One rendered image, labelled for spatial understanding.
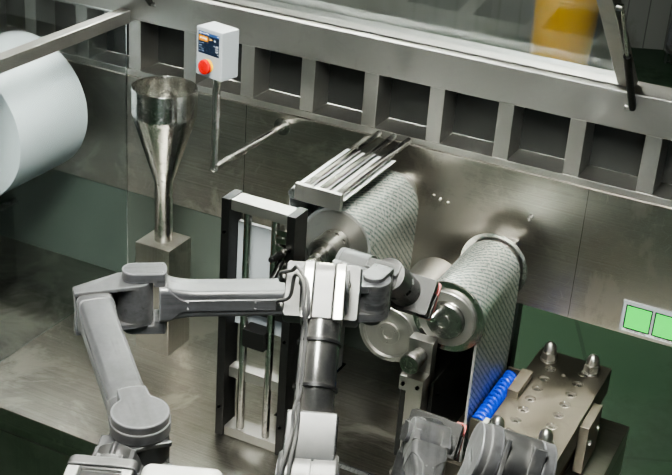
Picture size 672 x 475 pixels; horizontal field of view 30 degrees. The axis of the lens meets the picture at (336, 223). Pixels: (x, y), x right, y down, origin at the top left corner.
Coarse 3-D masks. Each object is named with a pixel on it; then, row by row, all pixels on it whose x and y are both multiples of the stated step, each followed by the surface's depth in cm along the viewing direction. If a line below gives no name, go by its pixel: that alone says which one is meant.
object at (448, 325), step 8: (440, 304) 238; (448, 304) 237; (440, 312) 238; (448, 312) 238; (456, 312) 237; (440, 320) 239; (448, 320) 238; (456, 320) 237; (464, 320) 238; (432, 328) 241; (440, 328) 240; (448, 328) 239; (456, 328) 238; (440, 336) 240; (448, 336) 240; (456, 336) 239
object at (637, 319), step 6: (630, 306) 258; (630, 312) 258; (636, 312) 257; (642, 312) 257; (648, 312) 256; (630, 318) 258; (636, 318) 258; (642, 318) 257; (648, 318) 257; (624, 324) 260; (630, 324) 259; (636, 324) 258; (642, 324) 258; (648, 324) 257; (642, 330) 258
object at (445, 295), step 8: (440, 296) 238; (448, 296) 238; (456, 296) 237; (456, 304) 237; (464, 304) 237; (464, 312) 237; (472, 312) 237; (424, 320) 242; (472, 320) 237; (424, 328) 243; (464, 328) 238; (472, 328) 238; (432, 336) 243; (464, 336) 239; (448, 344) 241; (456, 344) 241
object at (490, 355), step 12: (516, 300) 260; (504, 312) 253; (504, 324) 256; (492, 336) 250; (504, 336) 258; (480, 348) 243; (492, 348) 252; (504, 348) 261; (480, 360) 246; (492, 360) 254; (504, 360) 264; (480, 372) 248; (492, 372) 257; (480, 384) 251; (492, 384) 260; (468, 396) 246; (480, 396) 253; (468, 408) 247; (468, 420) 249
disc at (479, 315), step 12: (444, 288) 238; (456, 288) 237; (468, 300) 237; (480, 312) 237; (420, 324) 244; (480, 324) 238; (480, 336) 239; (444, 348) 243; (456, 348) 242; (468, 348) 241
